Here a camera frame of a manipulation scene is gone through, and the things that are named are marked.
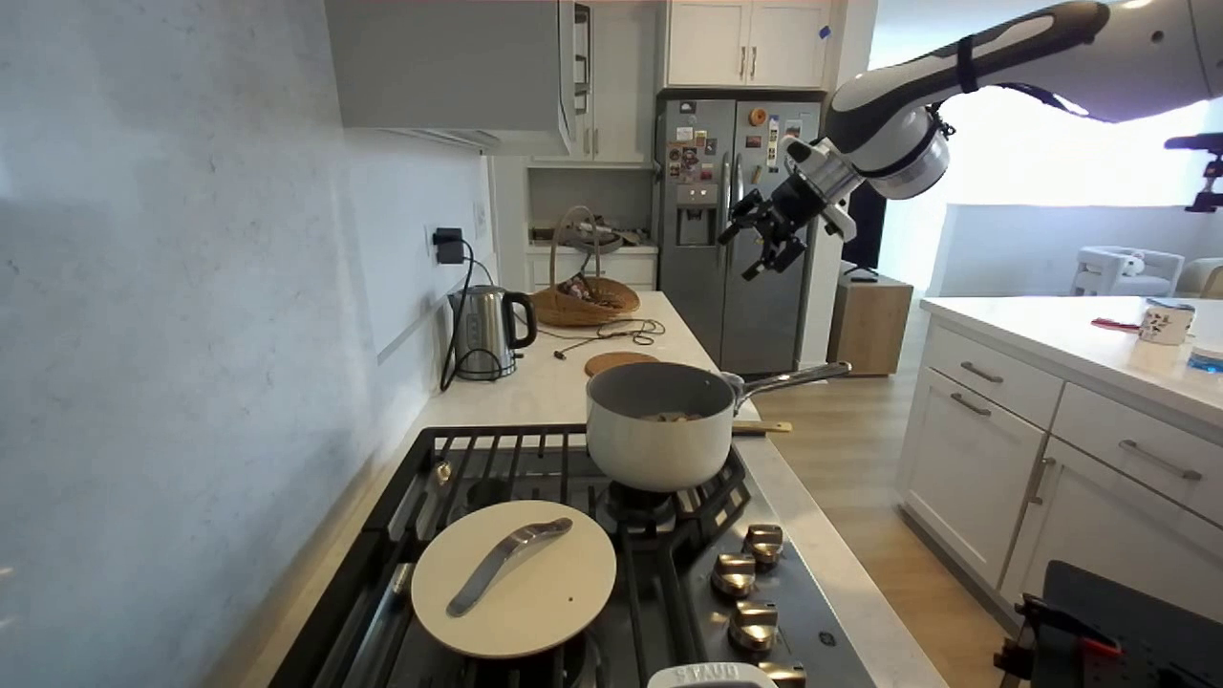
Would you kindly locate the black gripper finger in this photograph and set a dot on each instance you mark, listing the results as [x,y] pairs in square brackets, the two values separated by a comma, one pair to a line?
[776,259]
[749,219]

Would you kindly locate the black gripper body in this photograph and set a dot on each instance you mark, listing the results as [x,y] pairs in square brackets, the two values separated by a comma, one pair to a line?
[795,207]

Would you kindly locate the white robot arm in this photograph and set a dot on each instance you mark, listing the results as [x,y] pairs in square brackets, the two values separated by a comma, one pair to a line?
[1018,64]

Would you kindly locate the stainless steel fridge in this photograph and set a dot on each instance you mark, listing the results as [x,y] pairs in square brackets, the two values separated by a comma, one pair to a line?
[692,291]

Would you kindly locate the brown wooden box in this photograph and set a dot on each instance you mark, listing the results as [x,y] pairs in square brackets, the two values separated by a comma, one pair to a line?
[873,325]

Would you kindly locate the white open shelf cabinet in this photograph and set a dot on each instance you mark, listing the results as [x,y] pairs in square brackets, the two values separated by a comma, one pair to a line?
[614,129]

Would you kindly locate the white double door cabinet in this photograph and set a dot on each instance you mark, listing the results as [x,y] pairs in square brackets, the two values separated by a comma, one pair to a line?
[745,42]

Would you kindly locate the wooden spatula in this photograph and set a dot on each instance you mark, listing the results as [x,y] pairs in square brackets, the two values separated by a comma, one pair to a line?
[763,431]

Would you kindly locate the round cork trivet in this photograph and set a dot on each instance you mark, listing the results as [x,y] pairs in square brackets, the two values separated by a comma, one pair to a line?
[617,363]

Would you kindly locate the brass stove knob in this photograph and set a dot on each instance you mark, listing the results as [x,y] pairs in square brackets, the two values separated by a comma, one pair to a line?
[753,627]
[766,548]
[785,679]
[734,580]

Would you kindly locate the stainless steel electric kettle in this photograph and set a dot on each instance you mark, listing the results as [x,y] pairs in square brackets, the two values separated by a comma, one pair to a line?
[483,335]

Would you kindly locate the white kitchen island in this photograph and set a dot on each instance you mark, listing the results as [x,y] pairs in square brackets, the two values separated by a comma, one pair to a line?
[979,473]

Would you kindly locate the dark power adapter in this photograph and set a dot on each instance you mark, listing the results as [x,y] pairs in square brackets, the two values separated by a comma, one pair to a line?
[450,246]

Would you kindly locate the white countertop appliance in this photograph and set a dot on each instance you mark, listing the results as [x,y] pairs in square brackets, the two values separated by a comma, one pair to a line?
[1120,270]

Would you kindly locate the red flat item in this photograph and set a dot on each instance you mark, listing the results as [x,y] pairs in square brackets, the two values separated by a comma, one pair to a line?
[1112,321]

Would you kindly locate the steel range hood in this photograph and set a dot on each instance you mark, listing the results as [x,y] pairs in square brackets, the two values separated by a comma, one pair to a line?
[445,64]

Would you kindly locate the black gas stove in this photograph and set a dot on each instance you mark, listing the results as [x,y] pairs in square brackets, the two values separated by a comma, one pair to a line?
[664,596]

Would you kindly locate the white printed mug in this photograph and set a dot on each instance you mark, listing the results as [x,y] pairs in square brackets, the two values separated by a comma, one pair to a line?
[1168,321]

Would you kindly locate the white dutch oven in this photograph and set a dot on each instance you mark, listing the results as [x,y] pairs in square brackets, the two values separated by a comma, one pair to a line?
[708,679]

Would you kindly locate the blue flat item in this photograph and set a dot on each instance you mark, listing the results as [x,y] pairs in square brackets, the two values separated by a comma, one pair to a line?
[1204,363]

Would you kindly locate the black equipment stand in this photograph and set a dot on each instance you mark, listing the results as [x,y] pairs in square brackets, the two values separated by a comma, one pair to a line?
[1120,631]

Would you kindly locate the black camera tripod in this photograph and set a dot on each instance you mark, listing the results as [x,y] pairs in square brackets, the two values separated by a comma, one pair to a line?
[1204,143]

